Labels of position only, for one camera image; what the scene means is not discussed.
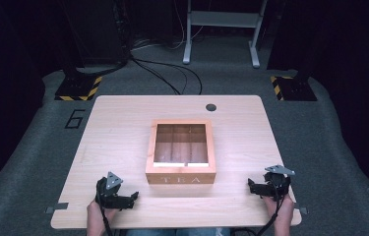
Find white floor cables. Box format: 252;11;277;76
132;0;206;52

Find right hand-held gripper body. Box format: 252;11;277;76
262;164;296;202

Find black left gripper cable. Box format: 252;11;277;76
96;193;115;236

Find person's right hand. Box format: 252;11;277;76
263;194;295;224

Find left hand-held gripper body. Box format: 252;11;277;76
94;171;128;210

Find black floor cables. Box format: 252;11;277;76
128;56;204;96

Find white metal stand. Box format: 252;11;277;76
182;0;269;69

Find black base plate striped edge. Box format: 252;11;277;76
269;75;318;102
54;75;103;102

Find person's left hand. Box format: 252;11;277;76
87;199;118;224

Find grey tape strip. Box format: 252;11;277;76
294;202;309;216
44;202;70;215

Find wooden tea box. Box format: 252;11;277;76
145;118;216;185

